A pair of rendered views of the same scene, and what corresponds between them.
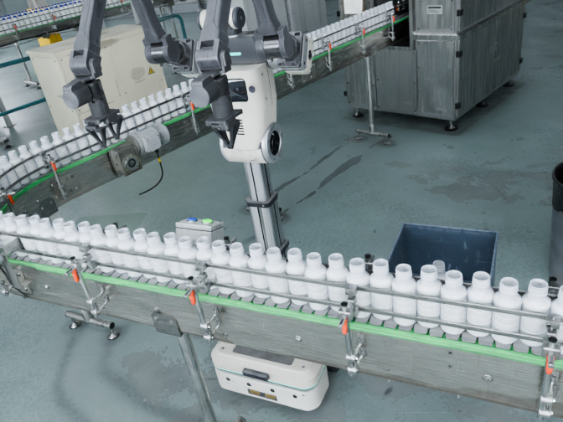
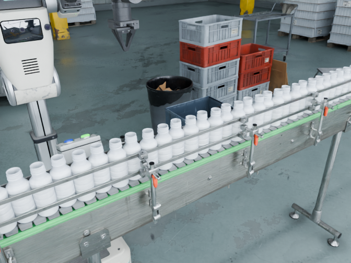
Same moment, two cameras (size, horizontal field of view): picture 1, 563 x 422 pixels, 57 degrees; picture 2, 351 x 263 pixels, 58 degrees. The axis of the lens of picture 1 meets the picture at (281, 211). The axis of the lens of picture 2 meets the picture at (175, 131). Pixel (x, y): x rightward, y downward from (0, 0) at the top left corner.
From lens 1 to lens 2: 125 cm
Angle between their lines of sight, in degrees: 54
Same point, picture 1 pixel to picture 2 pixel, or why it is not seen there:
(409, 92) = not seen: outside the picture
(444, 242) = (186, 112)
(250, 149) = (46, 85)
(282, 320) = (202, 168)
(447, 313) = (279, 112)
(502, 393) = (295, 146)
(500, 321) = (296, 106)
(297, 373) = (119, 255)
